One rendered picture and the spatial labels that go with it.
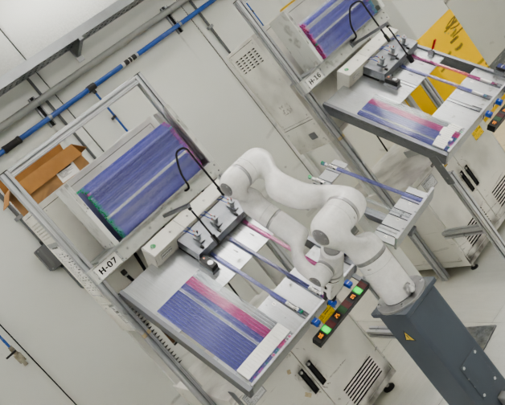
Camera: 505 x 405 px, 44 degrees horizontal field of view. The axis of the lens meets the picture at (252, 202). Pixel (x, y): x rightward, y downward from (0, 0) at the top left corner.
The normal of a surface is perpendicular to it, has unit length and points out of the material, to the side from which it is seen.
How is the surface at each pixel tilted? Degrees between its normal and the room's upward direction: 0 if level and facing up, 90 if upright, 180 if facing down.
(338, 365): 90
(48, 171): 80
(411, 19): 90
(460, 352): 90
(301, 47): 90
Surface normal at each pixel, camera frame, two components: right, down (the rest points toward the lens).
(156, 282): -0.09, -0.65
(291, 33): -0.64, 0.62
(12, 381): 0.46, -0.16
